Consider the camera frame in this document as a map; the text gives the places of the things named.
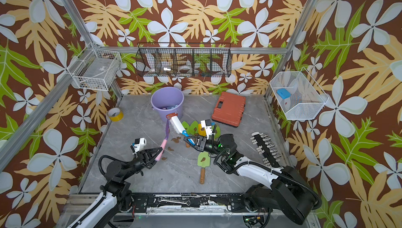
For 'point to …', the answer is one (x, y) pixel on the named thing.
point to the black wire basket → (184, 59)
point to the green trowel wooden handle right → (193, 128)
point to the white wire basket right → (299, 96)
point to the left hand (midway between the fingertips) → (162, 150)
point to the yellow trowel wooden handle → (201, 130)
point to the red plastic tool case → (229, 110)
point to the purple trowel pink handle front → (164, 143)
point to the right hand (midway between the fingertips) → (184, 141)
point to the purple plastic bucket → (168, 100)
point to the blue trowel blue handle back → (170, 107)
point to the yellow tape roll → (115, 114)
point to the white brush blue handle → (177, 122)
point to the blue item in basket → (283, 93)
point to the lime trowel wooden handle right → (203, 161)
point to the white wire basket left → (95, 69)
